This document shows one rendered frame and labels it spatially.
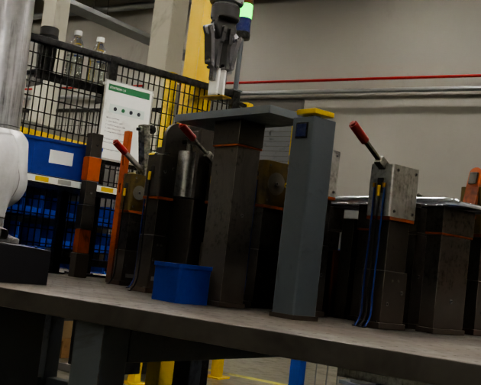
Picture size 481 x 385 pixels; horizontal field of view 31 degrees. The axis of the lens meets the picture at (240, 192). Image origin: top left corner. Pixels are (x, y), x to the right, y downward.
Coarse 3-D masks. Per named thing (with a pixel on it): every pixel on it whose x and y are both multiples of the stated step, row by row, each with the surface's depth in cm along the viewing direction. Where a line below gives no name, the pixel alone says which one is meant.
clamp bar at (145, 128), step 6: (138, 126) 277; (144, 126) 275; (150, 126) 278; (138, 132) 277; (144, 132) 275; (150, 132) 278; (138, 138) 277; (144, 138) 275; (138, 144) 277; (144, 144) 275; (138, 150) 277; (144, 150) 275; (138, 156) 277; (144, 156) 275; (138, 162) 277; (144, 162) 275; (144, 168) 275
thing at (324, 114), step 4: (308, 108) 190; (312, 108) 189; (316, 108) 188; (300, 112) 191; (304, 112) 190; (308, 112) 189; (312, 112) 188; (316, 112) 188; (320, 112) 189; (324, 112) 190; (328, 112) 190; (304, 116) 193; (308, 116) 193; (320, 116) 191; (324, 116) 191; (328, 116) 190; (332, 116) 191
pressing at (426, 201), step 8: (336, 200) 217; (344, 200) 214; (352, 200) 213; (360, 200) 210; (416, 200) 197; (424, 200) 196; (432, 200) 194; (440, 200) 192; (448, 200) 191; (456, 200) 191; (344, 208) 240; (352, 208) 237; (424, 208) 217; (456, 208) 209; (464, 208) 206; (472, 208) 204; (480, 208) 195
